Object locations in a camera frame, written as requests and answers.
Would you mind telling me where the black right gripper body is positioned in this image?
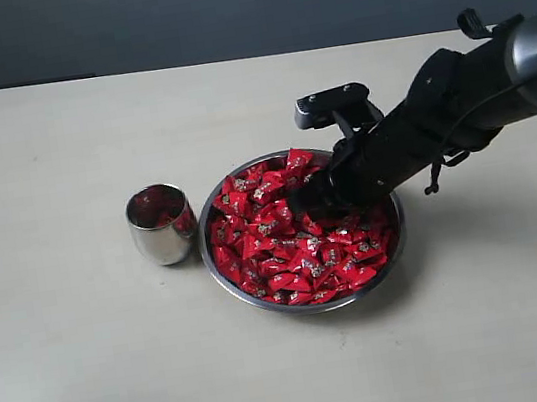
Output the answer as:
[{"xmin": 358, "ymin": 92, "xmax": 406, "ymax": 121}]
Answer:
[{"xmin": 312, "ymin": 103, "xmax": 441, "ymax": 213}]

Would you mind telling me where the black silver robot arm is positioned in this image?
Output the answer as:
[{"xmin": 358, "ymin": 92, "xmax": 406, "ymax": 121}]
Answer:
[{"xmin": 288, "ymin": 8, "xmax": 537, "ymax": 219}]

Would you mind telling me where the steel bowl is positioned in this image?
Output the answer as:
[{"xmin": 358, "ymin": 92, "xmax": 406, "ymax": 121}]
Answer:
[{"xmin": 198, "ymin": 149, "xmax": 405, "ymax": 315}]

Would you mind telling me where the stainless steel cup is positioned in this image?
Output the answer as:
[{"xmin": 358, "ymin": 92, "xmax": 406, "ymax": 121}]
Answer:
[{"xmin": 125, "ymin": 183, "xmax": 198, "ymax": 266}]

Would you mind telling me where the red candy top of pile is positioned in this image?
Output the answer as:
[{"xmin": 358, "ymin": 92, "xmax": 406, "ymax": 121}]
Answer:
[{"xmin": 285, "ymin": 148, "xmax": 313, "ymax": 177}]

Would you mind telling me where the red candy of pile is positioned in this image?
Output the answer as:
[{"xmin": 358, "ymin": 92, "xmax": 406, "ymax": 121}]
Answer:
[
  {"xmin": 285, "ymin": 148, "xmax": 313, "ymax": 177},
  {"xmin": 266, "ymin": 272, "xmax": 313, "ymax": 293},
  {"xmin": 221, "ymin": 191, "xmax": 251, "ymax": 218}
]

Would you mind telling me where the red candy left of pile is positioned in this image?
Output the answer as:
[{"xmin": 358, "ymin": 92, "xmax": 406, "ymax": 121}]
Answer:
[{"xmin": 221, "ymin": 191, "xmax": 251, "ymax": 218}]

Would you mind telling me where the red candy front of pile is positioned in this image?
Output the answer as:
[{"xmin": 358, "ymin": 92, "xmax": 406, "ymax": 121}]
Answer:
[{"xmin": 266, "ymin": 272, "xmax": 313, "ymax": 293}]

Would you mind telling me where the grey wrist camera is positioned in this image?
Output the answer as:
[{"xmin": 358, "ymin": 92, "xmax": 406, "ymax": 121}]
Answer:
[{"xmin": 294, "ymin": 82, "xmax": 384, "ymax": 138}]

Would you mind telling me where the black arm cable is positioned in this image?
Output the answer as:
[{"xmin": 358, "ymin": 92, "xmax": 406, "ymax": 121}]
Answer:
[{"xmin": 396, "ymin": 0, "xmax": 537, "ymax": 197}]

